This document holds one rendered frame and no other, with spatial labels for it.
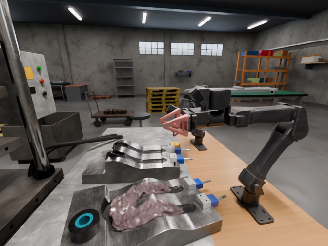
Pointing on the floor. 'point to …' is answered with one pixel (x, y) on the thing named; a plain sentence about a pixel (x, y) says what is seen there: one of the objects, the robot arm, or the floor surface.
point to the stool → (140, 116)
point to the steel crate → (62, 130)
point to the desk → (76, 92)
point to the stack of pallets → (161, 98)
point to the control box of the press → (31, 57)
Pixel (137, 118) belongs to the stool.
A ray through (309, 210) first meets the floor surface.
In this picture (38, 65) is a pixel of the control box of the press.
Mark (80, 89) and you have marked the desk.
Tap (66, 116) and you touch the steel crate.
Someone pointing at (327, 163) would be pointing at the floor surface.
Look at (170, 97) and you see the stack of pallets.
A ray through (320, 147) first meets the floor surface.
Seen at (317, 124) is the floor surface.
